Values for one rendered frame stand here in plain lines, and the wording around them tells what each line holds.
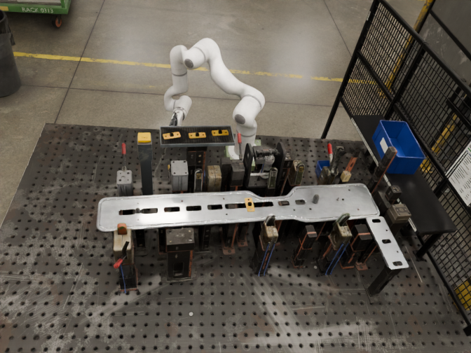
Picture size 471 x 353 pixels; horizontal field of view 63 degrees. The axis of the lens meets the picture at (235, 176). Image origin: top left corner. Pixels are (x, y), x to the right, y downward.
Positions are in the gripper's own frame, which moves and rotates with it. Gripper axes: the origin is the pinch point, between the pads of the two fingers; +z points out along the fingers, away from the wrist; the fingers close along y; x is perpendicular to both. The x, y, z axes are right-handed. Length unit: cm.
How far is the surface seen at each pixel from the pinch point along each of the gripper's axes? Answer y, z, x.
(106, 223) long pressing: -4, 74, 8
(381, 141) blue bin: -17, -13, -119
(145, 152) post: -12.7, 33.8, 3.8
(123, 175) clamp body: -10, 49, 10
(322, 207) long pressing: -6, 37, -89
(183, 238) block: -7, 74, -27
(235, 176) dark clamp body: -9, 32, -42
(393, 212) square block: -12, 34, -123
